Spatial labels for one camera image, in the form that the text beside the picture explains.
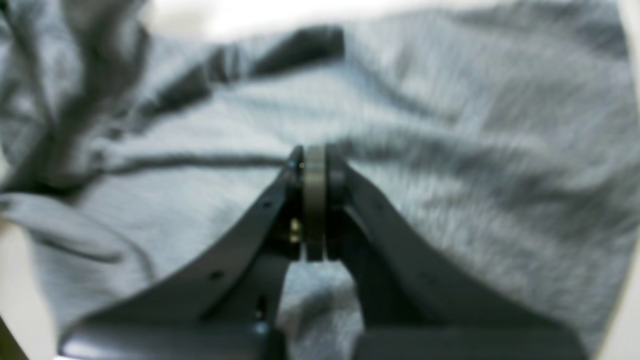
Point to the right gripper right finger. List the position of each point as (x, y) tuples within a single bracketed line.
[(415, 303)]

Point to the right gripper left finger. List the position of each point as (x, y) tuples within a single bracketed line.
[(221, 306)]

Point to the grey t-shirt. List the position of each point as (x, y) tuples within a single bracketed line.
[(507, 136)]

